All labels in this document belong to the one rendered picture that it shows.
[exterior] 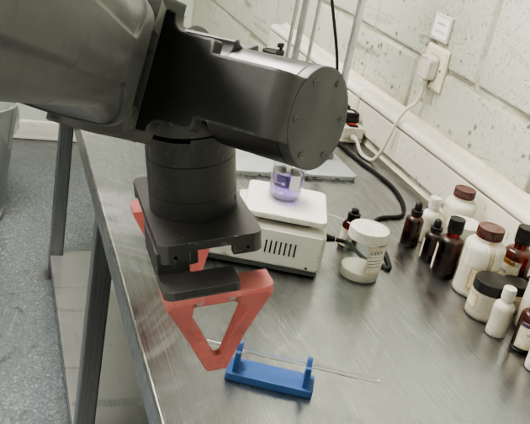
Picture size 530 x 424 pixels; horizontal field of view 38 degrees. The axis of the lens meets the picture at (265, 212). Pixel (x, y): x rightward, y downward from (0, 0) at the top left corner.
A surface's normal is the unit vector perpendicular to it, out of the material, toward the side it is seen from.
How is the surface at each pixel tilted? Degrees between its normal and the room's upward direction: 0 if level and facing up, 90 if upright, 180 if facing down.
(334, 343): 0
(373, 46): 90
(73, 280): 0
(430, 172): 90
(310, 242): 90
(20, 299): 0
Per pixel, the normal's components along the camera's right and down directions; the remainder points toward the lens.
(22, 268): 0.18, -0.90
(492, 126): -0.94, -0.04
